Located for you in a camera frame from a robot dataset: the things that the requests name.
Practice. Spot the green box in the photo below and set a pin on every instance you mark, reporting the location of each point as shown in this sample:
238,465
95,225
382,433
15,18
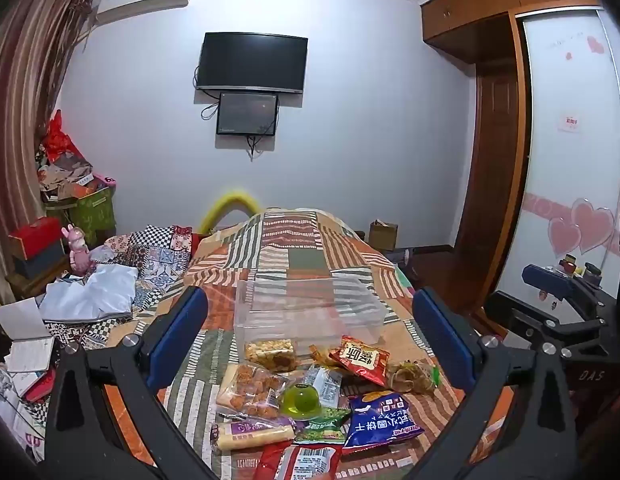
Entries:
92,215

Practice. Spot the checkered blanket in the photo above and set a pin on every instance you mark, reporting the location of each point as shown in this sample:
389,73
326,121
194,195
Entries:
159,255

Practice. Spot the small orange candy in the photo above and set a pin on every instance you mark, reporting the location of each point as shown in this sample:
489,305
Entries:
317,352

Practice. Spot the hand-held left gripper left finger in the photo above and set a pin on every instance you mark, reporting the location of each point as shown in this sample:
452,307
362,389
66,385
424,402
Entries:
189,310

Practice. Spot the red cream snack packet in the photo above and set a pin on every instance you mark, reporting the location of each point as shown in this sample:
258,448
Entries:
360,360

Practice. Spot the blue chip packet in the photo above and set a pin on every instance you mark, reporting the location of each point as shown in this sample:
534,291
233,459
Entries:
377,422

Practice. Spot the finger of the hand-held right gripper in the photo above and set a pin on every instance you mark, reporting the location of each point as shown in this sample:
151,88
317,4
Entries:
545,280
530,322

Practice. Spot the white sliding wardrobe door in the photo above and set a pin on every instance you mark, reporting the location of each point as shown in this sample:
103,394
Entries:
570,135

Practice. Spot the puffed rice cake packet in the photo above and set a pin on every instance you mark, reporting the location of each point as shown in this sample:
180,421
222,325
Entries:
270,352

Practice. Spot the yellow foam tube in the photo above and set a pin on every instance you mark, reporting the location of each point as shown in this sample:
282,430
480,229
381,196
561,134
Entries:
229,200

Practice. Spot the wooden overhead cabinet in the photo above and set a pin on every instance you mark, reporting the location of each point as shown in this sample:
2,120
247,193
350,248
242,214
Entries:
470,5

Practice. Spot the striped brown curtain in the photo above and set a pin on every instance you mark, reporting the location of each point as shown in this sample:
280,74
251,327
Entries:
24,110

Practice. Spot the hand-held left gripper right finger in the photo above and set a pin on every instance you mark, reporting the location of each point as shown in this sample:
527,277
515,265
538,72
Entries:
437,320

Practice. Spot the open notebook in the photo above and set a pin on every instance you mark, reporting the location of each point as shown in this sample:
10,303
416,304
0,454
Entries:
24,340

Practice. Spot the clear packet of floss cakes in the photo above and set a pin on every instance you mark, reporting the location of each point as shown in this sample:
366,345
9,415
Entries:
250,390

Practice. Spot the white cloth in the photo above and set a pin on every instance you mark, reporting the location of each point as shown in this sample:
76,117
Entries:
94,295

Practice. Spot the red packet with white label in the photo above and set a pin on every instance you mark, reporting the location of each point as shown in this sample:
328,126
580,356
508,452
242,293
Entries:
300,462

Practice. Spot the black television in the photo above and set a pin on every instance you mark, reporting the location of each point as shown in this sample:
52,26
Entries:
252,62

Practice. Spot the brown wooden door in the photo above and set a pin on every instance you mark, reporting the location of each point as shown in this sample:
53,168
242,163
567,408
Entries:
495,160

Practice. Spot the clear packet of brown candies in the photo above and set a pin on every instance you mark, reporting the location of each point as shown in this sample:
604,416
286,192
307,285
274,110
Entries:
410,377

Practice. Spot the purple wafer packet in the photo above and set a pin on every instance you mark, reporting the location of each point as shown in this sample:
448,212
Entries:
255,435

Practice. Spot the grey box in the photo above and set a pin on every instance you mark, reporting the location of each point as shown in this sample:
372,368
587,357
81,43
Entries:
44,262

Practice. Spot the red box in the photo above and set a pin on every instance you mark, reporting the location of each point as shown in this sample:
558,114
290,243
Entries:
34,235

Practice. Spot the green jelly cup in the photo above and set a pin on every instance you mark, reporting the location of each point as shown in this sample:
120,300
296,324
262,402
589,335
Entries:
301,402

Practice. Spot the clear plastic container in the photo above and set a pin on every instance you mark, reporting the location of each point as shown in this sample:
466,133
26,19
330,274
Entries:
310,310

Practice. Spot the pink rabbit toy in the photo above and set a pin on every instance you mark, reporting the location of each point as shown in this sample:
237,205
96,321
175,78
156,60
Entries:
79,255

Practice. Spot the small black monitor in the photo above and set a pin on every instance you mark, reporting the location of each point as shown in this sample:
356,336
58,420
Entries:
247,112

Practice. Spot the red plastic bag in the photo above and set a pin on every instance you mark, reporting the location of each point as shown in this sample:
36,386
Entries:
59,140

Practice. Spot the brown paper bag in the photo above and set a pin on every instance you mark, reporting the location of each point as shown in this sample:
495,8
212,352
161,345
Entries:
383,235

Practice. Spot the green pea packet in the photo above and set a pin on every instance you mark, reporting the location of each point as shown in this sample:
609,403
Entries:
322,430

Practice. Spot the small grey snack packet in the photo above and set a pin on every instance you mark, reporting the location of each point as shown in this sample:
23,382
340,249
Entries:
327,385

